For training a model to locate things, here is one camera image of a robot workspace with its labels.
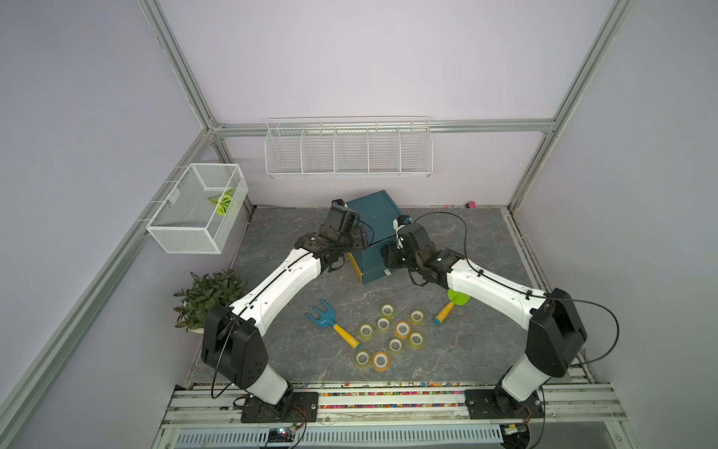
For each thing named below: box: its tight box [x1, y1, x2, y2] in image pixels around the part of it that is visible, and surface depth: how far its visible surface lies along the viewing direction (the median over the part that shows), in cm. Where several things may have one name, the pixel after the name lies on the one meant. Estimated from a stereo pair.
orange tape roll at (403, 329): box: [394, 320, 413, 340], surface depth 88 cm
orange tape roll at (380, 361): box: [372, 350, 390, 373], surface depth 82 cm
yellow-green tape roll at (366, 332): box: [359, 323, 374, 342], surface depth 87 cm
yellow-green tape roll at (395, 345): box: [388, 337, 403, 354], surface depth 85 cm
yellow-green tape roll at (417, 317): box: [409, 309, 426, 326], surface depth 91 cm
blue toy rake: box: [304, 299, 361, 351], surface depth 90 cm
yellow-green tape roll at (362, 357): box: [354, 349, 372, 367], surface depth 82 cm
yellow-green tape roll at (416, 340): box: [408, 331, 426, 350], surface depth 86 cm
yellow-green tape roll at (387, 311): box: [380, 304, 395, 319], surface depth 92 cm
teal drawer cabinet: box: [346, 189, 404, 285], surface depth 93 cm
